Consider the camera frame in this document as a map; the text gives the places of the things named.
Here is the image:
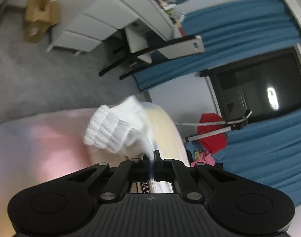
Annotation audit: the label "red garment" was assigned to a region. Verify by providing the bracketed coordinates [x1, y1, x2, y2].
[197, 113, 228, 155]

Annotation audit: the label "white sweatpants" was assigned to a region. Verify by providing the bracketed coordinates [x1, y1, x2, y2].
[83, 95, 175, 194]

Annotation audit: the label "black and white chair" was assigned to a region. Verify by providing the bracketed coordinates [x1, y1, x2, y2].
[98, 35, 206, 81]

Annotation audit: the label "pink garment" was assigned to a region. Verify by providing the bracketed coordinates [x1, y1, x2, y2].
[190, 152, 215, 167]

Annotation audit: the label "garment steamer stand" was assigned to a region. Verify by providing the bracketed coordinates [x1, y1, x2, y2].
[174, 110, 252, 144]

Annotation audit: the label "dark window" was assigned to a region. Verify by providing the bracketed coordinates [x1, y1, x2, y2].
[198, 46, 301, 127]

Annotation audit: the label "cardboard box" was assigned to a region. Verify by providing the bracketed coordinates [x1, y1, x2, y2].
[23, 0, 61, 43]

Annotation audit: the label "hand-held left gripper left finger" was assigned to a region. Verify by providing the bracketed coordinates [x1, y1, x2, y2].
[64, 155, 154, 202]

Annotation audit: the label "white dressing table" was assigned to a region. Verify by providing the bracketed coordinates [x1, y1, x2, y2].
[45, 0, 186, 55]

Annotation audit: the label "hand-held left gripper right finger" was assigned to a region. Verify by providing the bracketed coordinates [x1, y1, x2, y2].
[154, 150, 240, 201]

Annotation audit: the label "blue curtain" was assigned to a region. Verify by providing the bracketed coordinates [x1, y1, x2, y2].
[133, 0, 301, 92]
[185, 109, 301, 208]

